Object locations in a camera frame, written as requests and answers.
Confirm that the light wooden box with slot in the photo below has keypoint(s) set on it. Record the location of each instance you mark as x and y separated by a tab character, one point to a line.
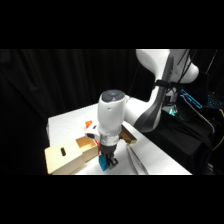
64	156

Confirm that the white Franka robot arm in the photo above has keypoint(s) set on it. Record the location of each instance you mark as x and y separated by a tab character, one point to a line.
111	113

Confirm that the blue lit device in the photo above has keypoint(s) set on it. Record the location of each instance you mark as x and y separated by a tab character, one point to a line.
191	99

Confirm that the small green light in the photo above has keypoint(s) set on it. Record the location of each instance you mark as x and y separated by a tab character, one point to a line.
172	111

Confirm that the blue cube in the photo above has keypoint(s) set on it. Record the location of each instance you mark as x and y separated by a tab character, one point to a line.
102	164

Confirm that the black cloth covered stand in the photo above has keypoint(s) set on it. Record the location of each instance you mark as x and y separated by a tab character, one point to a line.
180	140

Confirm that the black curtain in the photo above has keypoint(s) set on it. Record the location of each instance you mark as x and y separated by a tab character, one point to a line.
43	83

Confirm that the metal tongs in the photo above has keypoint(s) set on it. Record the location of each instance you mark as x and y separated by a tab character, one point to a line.
137	163

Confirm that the orange cube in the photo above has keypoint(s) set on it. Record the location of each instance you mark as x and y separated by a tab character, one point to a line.
88	123

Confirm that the yellow brown wrist connector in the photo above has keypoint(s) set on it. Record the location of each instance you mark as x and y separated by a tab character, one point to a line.
129	136

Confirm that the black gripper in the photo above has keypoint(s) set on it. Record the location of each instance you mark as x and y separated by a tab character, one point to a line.
108	150

